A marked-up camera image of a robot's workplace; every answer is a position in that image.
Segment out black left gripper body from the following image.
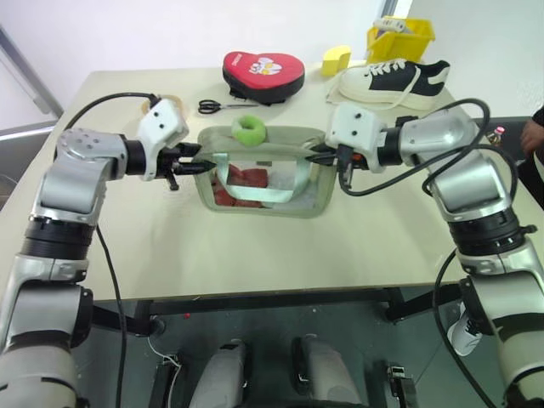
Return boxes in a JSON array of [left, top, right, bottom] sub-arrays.
[[155, 143, 184, 192]]

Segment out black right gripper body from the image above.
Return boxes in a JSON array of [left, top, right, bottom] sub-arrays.
[[332, 144, 363, 189]]

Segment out green transparent zipper pouch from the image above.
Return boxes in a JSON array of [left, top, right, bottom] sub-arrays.
[[194, 125, 339, 220]]

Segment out red item inside pouch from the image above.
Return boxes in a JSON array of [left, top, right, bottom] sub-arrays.
[[211, 164, 271, 209]]

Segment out beige tape roll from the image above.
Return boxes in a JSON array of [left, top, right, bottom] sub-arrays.
[[142, 93, 189, 125]]

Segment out black scissors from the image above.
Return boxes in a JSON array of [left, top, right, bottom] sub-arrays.
[[197, 99, 260, 116]]

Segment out white and black sneaker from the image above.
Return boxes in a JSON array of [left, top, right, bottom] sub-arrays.
[[337, 59, 451, 108]]

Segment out yellow block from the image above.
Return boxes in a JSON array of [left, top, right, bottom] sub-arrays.
[[320, 45, 352, 78]]

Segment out red heart-shaped pad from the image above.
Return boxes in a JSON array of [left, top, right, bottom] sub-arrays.
[[221, 50, 307, 108]]

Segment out yellow plastic bin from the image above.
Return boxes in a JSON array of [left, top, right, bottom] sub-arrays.
[[365, 16, 437, 65]]

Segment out white item in bin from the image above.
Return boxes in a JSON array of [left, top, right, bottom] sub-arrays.
[[372, 15, 410, 34]]

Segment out bottle with pink cap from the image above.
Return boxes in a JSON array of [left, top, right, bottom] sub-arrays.
[[487, 125, 507, 149]]

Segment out person in dark clothes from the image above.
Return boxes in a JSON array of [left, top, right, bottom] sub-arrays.
[[519, 106, 544, 171]]

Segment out grey robot left leg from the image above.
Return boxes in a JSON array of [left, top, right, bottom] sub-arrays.
[[188, 338, 252, 408]]

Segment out grey robot leg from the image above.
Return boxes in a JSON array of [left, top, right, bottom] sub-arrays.
[[292, 334, 367, 408], [188, 338, 252, 408]]

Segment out white shoe on floor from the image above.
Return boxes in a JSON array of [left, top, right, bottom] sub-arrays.
[[447, 300, 484, 357]]

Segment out grey robot right leg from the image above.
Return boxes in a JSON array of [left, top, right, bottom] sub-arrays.
[[292, 334, 367, 408]]

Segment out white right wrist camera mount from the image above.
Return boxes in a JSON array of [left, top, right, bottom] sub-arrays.
[[325, 103, 386, 173]]

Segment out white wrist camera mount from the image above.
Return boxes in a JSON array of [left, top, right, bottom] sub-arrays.
[[136, 98, 191, 182], [325, 103, 386, 173]]

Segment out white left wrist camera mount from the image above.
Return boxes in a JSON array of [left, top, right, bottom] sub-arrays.
[[136, 98, 191, 182]]

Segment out green plush ring keychain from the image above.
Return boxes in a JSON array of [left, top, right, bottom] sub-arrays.
[[230, 114, 267, 148]]

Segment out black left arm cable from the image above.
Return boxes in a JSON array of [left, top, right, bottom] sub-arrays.
[[63, 92, 157, 408]]

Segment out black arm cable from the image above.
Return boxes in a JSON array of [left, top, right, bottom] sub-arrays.
[[339, 98, 505, 408], [63, 92, 157, 408]]

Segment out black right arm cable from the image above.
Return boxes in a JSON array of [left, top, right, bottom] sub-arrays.
[[339, 98, 505, 408]]

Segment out black table frame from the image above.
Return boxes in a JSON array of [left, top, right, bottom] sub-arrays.
[[91, 286, 465, 337]]

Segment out metal frame rail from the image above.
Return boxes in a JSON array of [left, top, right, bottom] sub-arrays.
[[0, 24, 65, 142]]

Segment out white thin floor cable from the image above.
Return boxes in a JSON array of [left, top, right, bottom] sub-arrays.
[[146, 335, 183, 408]]

